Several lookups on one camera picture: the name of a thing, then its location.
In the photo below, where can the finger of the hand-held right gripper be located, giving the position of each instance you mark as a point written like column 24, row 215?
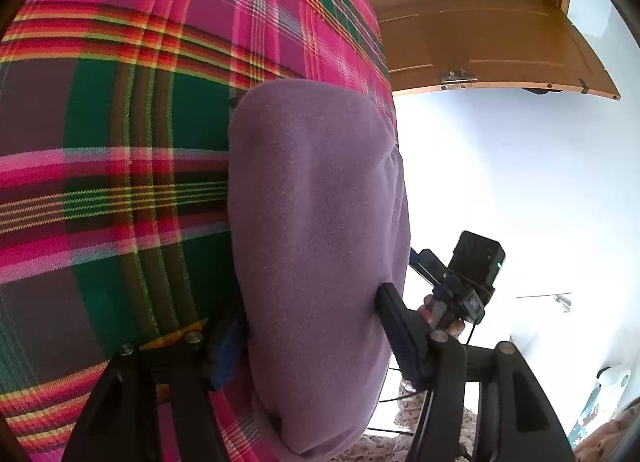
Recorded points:
column 430, row 266

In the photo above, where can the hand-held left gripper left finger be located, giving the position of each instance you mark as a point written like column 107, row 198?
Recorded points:
column 230, row 352

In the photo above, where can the person's right hand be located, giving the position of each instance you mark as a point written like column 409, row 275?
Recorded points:
column 427, row 309

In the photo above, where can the pink plaid bed sheet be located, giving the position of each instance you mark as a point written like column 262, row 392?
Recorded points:
column 100, row 142

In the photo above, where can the wooden door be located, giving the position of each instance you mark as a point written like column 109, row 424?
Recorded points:
column 500, row 37

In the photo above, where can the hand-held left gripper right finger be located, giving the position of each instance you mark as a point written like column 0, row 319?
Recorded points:
column 405, row 352

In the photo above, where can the purple fleece garment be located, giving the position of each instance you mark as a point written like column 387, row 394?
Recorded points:
column 310, row 217

